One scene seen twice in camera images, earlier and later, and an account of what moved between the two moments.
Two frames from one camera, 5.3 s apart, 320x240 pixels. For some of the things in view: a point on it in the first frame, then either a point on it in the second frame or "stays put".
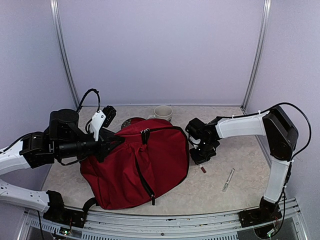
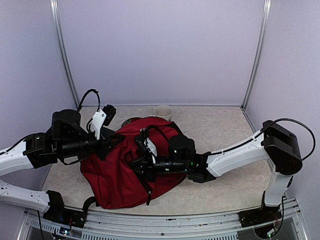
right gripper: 198,159 -> 146,171
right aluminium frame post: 266,18 stays put
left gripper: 105,144 stays put
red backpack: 153,158 stays put
